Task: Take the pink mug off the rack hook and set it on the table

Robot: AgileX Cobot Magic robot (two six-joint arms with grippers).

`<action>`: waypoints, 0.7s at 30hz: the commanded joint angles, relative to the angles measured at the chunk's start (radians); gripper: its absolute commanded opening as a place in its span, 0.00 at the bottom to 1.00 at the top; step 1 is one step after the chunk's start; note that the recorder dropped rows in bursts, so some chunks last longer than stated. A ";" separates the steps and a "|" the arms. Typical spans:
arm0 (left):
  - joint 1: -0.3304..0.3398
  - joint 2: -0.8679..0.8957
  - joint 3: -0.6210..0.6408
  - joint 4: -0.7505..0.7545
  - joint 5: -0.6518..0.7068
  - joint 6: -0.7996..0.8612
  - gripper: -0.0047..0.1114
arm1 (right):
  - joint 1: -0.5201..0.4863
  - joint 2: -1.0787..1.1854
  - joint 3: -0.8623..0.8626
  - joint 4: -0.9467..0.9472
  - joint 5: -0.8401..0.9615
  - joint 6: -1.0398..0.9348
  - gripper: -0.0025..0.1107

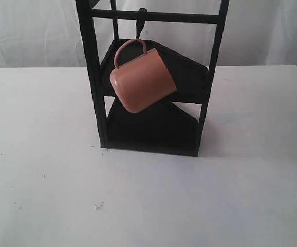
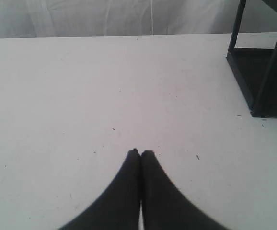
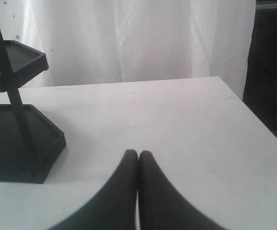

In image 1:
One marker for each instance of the pink metal mug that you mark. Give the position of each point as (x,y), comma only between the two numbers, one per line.
(142,81)

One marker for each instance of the white backdrop curtain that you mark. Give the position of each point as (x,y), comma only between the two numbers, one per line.
(47,34)

